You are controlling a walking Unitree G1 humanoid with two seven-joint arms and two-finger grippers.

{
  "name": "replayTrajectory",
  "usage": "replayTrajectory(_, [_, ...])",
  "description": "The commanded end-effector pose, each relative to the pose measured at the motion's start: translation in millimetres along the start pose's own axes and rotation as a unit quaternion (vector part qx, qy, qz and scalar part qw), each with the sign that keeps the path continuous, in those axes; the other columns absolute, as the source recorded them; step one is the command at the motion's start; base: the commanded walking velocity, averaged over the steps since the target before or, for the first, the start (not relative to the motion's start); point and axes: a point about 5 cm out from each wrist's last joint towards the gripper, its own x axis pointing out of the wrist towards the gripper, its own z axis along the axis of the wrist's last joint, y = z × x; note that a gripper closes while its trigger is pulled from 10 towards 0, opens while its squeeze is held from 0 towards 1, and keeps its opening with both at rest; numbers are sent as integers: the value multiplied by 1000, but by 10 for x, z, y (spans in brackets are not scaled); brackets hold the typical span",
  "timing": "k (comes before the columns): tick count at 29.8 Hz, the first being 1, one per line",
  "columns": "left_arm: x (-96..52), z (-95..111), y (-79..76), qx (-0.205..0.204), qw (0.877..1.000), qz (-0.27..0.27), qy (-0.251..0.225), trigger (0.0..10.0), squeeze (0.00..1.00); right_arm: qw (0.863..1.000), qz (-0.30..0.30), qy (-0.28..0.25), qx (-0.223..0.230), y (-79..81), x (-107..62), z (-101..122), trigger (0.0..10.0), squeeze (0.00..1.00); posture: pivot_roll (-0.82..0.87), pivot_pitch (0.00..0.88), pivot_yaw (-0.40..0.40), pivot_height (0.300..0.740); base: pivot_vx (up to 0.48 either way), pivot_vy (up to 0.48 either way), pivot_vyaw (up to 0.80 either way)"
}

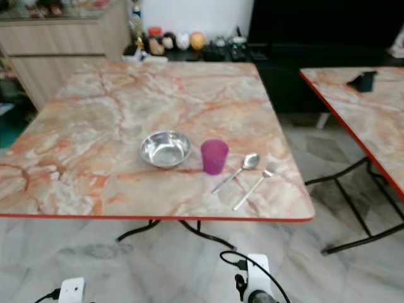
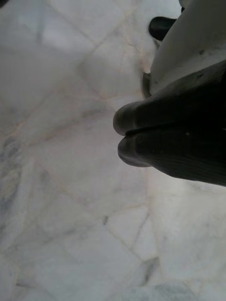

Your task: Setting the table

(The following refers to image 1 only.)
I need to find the stainless steel bowl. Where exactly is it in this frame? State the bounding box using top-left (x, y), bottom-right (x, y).
top-left (141, 131), bottom-right (193, 169)

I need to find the teal green object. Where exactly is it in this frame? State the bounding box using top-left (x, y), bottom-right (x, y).
top-left (0, 104), bottom-right (30, 149)

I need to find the light wooden cabinet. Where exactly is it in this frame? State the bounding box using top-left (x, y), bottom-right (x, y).
top-left (0, 5), bottom-right (132, 111)

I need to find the marble pattern folding table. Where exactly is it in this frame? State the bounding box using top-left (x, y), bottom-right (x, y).
top-left (0, 60), bottom-right (316, 250)
top-left (300, 66), bottom-right (404, 255)

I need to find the dark round figurine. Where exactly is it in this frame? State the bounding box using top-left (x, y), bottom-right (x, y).
top-left (162, 32), bottom-right (177, 51)

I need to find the white round figurine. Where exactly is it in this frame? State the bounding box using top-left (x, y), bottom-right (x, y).
top-left (175, 32), bottom-right (191, 51)

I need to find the purple plastic cup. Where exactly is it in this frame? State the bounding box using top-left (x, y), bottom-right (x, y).
top-left (201, 140), bottom-right (230, 175)

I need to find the yellow round figurine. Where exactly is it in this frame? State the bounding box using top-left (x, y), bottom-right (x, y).
top-left (190, 31), bottom-right (206, 51)

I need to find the silver metal spoon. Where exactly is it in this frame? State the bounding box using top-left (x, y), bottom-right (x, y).
top-left (211, 153), bottom-right (261, 194)

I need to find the silver metal fork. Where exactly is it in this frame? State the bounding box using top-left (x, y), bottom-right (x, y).
top-left (232, 162), bottom-right (280, 211)

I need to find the black flat television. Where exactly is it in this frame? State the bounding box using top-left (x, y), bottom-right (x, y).
top-left (247, 0), bottom-right (404, 46)

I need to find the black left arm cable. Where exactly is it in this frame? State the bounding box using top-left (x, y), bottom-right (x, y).
top-left (36, 288), bottom-right (61, 303)

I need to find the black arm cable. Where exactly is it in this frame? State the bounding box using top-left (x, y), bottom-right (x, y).
top-left (36, 288), bottom-right (61, 303)
top-left (220, 251), bottom-right (292, 303)

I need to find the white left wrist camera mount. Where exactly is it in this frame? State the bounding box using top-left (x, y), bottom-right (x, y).
top-left (59, 277), bottom-right (85, 303)

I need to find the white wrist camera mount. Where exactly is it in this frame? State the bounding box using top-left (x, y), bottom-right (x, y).
top-left (59, 277), bottom-right (85, 303)
top-left (246, 254), bottom-right (273, 303)

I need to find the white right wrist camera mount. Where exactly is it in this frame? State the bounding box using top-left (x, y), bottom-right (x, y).
top-left (246, 254), bottom-right (273, 303)

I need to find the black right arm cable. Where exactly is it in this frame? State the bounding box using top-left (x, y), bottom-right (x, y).
top-left (220, 251), bottom-right (292, 303)

